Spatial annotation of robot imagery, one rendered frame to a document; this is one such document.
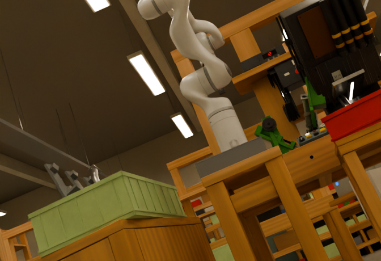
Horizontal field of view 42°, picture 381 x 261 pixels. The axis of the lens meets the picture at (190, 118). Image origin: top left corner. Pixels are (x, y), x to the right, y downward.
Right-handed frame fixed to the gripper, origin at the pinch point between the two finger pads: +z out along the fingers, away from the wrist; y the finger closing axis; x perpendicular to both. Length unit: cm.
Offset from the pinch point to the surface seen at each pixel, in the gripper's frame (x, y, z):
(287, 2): 55, -66, -59
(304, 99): 36, -35, 12
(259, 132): 7.1, -31.3, 19.2
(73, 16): -179, -358, -330
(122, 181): -41, 59, 38
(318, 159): 28, -5, 49
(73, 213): -64, 58, 41
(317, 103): 41, -29, 18
